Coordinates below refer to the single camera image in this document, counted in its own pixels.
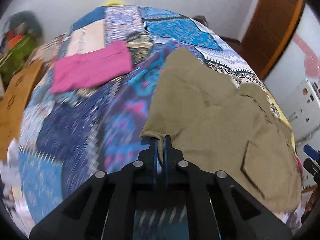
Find olive khaki pants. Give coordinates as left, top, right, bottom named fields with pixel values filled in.
left=140, top=48, right=302, bottom=212

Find white appliance with stickers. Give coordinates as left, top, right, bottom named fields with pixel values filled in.
left=280, top=79, right=319, bottom=144

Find blue patchwork bedspread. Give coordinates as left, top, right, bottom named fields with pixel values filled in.
left=18, top=5, right=290, bottom=223

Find white clothes pile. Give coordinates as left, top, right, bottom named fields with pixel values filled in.
left=1, top=139, right=35, bottom=238

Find orange wooden folding table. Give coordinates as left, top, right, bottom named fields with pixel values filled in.
left=0, top=60, right=43, bottom=160

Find folded pink garment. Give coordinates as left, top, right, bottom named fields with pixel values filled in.
left=51, top=40, right=133, bottom=93

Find brown wooden door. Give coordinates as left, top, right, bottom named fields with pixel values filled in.
left=241, top=0, right=306, bottom=79

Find pile of bags and clothes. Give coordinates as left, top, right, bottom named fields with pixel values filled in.
left=1, top=10, right=43, bottom=88

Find yellow pillow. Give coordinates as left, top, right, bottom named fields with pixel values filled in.
left=103, top=0, right=125, bottom=6

